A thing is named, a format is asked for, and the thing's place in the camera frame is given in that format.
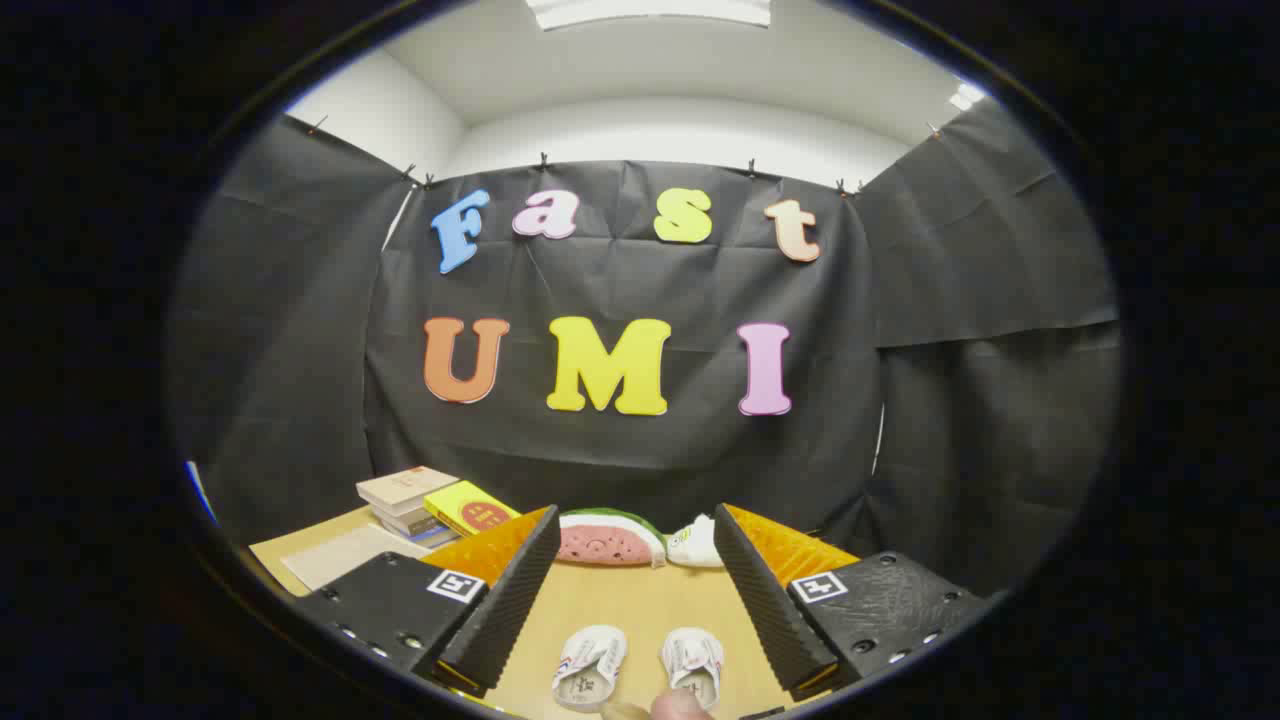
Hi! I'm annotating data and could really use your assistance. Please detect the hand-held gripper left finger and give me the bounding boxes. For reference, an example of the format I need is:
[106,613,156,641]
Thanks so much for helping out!
[293,505,563,699]

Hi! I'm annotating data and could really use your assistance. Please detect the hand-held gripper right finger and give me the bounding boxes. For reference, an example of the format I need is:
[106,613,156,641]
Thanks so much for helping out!
[712,503,993,703]

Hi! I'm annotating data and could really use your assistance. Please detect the white canvas shoe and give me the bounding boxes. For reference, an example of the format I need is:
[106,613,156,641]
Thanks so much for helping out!
[660,627,725,711]
[552,625,629,713]

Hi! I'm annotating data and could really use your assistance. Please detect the beige fabric storage box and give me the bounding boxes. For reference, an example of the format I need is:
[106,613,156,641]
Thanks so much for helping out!
[250,505,433,598]

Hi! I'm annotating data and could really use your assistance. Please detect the white plush toy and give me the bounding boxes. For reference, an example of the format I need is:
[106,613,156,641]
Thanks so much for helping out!
[665,513,726,569]

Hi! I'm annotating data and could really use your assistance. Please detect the blue book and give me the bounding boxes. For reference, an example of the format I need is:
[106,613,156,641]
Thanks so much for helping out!
[385,524,461,550]

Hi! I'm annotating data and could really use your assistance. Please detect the yellow book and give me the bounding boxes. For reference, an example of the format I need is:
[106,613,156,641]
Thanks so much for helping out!
[423,480,521,538]

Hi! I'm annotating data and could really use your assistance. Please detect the watermelon slice plush toy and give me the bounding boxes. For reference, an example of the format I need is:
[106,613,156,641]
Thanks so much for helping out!
[557,507,668,569]

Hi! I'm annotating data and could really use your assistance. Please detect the grey book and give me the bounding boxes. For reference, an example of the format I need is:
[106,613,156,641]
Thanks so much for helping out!
[370,503,443,538]

